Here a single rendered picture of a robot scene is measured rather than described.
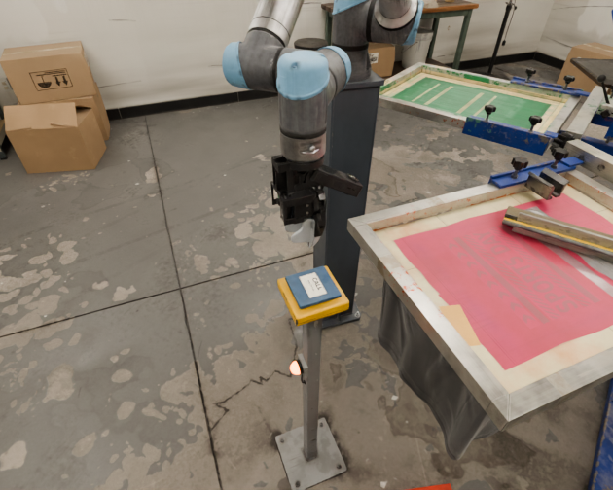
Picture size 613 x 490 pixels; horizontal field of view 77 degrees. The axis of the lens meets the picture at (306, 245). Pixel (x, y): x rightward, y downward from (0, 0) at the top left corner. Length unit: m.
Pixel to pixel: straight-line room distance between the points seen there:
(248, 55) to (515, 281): 0.76
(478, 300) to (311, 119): 0.57
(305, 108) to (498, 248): 0.69
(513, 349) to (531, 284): 0.21
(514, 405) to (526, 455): 1.15
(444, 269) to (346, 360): 1.03
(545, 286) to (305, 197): 0.63
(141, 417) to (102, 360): 0.39
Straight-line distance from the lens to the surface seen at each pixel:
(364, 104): 1.38
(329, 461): 1.71
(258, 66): 0.72
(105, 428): 1.94
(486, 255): 1.08
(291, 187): 0.67
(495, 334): 0.90
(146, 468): 1.81
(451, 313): 0.90
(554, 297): 1.04
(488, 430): 1.20
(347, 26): 1.32
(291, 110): 0.60
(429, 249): 1.04
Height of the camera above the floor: 1.62
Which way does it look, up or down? 41 degrees down
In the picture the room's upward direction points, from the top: straight up
